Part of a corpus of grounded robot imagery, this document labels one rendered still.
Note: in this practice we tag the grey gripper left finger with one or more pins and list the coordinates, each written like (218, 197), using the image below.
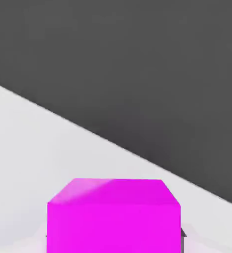
(37, 244)

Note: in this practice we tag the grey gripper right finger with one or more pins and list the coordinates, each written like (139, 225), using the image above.
(195, 243)

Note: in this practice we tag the small magenta cube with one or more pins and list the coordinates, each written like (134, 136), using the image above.
(114, 219)

